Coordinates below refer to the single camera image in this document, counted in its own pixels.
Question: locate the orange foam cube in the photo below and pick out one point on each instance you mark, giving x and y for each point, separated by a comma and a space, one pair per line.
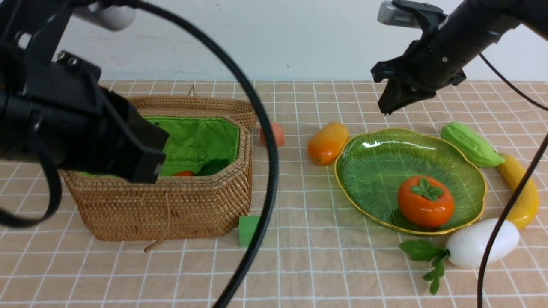
278, 132

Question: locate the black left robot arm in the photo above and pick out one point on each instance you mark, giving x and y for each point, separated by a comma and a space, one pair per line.
32, 30

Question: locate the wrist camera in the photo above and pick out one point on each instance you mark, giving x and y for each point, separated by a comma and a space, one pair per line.
113, 18
410, 14

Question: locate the yellow toy banana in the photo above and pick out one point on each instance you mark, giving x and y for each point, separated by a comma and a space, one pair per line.
525, 209

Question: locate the woven wicker basket lid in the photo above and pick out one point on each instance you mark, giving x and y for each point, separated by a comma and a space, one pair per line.
241, 111

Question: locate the orange yellow toy mango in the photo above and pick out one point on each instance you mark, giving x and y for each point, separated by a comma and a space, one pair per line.
327, 143

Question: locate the white toy radish with leaves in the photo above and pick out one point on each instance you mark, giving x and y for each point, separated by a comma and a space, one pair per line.
465, 249

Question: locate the woven wicker basket green lining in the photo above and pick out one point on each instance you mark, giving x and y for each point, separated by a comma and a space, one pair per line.
174, 207

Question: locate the orange toy carrot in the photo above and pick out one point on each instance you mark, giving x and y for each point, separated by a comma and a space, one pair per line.
212, 167

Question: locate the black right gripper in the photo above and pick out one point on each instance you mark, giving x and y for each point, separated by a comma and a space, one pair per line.
422, 68

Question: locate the green glass leaf plate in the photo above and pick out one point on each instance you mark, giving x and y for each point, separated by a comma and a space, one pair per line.
372, 167

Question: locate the orange toy persimmon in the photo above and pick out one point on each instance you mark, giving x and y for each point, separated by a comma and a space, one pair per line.
425, 202

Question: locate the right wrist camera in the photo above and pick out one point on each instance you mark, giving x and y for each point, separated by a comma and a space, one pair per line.
410, 14

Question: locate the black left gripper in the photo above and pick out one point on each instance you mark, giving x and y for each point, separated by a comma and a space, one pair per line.
74, 116

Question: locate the checkered beige tablecloth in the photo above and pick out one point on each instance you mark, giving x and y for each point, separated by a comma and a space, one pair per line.
318, 252

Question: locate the green foam cube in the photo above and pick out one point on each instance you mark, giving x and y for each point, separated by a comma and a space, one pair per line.
246, 229

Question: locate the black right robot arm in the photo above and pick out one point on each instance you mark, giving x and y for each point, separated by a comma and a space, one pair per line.
448, 43

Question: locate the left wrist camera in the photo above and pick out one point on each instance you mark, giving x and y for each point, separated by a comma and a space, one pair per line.
113, 18

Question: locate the green toy bitter gourd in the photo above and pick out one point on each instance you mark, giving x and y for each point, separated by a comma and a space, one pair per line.
473, 146

